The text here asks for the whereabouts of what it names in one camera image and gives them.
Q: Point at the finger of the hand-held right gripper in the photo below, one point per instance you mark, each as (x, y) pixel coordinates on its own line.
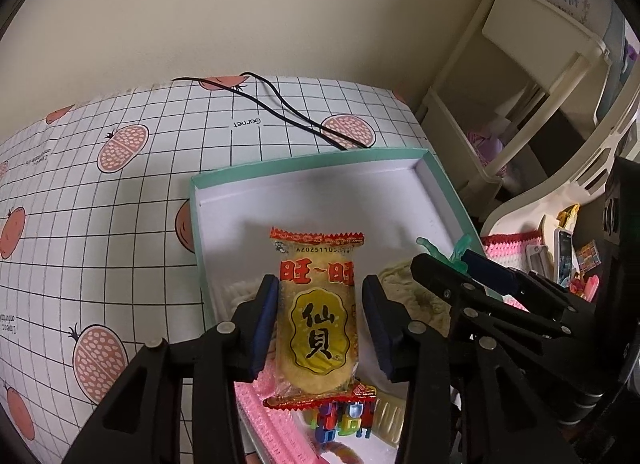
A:
(440, 281)
(492, 271)

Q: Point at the pink hair roller clip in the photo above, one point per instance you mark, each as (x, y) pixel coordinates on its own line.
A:
(277, 424)

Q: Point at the green plastic toy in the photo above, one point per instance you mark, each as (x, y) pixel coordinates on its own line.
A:
(450, 254)

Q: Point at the teal cardboard box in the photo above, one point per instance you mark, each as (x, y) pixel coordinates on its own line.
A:
(310, 194)

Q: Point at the small puzzle cube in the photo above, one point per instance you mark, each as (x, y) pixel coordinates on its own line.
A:
(586, 255)

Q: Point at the white shelf unit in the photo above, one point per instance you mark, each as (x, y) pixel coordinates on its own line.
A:
(525, 73)

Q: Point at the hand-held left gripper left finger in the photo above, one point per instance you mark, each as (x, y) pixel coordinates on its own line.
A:
(265, 324)

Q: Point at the pink and white crochet mat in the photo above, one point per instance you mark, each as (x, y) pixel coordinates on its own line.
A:
(510, 249)

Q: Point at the cream lace cloth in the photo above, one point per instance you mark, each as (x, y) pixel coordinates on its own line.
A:
(400, 289)

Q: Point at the cream hair claw clip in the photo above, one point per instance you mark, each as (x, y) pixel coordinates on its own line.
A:
(390, 419)

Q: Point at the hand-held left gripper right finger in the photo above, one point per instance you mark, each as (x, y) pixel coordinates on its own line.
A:
(375, 329)

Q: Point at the yellow rice cracker packet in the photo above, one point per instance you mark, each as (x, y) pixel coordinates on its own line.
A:
(317, 319)

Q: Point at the clear bag of cotton swabs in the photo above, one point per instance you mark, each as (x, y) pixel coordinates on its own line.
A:
(237, 296)

